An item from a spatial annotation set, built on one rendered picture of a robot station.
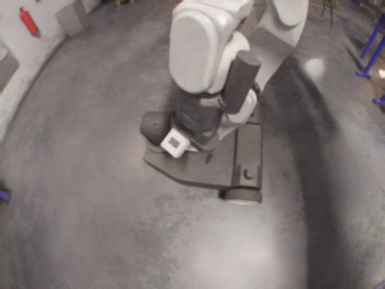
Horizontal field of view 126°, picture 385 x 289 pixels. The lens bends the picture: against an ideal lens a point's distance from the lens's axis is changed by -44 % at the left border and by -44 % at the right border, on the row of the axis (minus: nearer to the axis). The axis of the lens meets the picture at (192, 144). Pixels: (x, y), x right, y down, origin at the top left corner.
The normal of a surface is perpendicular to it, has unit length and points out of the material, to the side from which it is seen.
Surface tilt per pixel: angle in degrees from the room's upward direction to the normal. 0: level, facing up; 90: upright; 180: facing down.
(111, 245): 0
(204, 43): 79
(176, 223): 0
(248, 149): 0
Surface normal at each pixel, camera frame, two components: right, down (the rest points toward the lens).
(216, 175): -0.10, -0.44
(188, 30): -0.63, 0.63
